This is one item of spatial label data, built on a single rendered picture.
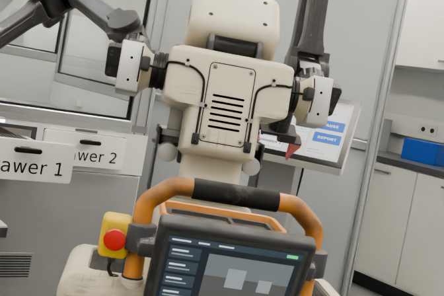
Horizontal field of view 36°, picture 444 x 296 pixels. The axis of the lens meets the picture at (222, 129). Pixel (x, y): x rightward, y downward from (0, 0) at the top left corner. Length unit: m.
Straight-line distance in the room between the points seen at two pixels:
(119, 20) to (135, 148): 0.84
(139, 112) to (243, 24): 0.95
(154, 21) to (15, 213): 0.79
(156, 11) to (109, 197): 0.66
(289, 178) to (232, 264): 1.45
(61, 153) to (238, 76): 0.67
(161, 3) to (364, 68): 1.14
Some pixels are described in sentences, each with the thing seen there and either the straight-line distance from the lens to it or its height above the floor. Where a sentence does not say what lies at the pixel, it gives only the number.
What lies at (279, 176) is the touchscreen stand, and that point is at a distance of 2.56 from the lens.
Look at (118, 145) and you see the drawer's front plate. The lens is 2.38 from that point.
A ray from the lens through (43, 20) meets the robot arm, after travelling 1.99.
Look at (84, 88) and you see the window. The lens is 2.34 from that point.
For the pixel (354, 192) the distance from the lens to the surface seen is 3.15.
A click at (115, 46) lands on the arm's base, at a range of 1.57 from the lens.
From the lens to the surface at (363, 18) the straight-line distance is 3.26.
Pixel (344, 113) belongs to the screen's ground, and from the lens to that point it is 2.56.
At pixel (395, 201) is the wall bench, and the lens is 4.62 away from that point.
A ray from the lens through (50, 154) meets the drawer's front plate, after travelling 1.95.
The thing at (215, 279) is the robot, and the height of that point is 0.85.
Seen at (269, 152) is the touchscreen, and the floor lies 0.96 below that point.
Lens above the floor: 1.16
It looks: 3 degrees down
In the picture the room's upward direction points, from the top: 10 degrees clockwise
